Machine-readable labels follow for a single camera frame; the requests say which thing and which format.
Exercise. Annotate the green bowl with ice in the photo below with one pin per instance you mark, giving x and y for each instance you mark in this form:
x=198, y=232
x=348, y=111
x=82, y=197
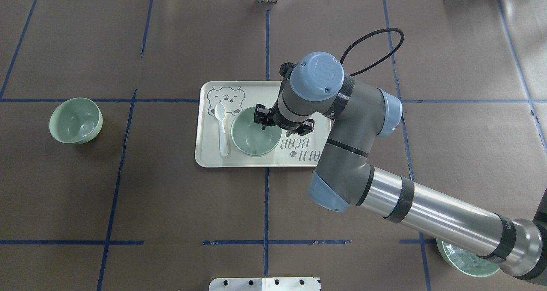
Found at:
x=466, y=262

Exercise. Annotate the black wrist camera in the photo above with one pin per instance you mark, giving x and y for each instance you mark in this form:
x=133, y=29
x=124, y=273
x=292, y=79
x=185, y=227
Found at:
x=286, y=69

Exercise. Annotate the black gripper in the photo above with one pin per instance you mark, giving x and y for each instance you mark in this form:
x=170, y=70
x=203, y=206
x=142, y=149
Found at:
x=262, y=115

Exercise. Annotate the white camera mast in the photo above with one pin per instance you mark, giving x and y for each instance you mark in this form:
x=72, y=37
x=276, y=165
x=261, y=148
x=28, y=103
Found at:
x=266, y=284

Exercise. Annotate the cream bear tray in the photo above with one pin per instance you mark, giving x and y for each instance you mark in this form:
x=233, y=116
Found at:
x=228, y=137

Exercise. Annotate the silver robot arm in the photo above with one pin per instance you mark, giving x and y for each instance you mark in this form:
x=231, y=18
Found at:
x=459, y=172

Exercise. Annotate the white plastic spoon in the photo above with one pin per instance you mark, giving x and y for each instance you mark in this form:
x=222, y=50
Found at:
x=220, y=115

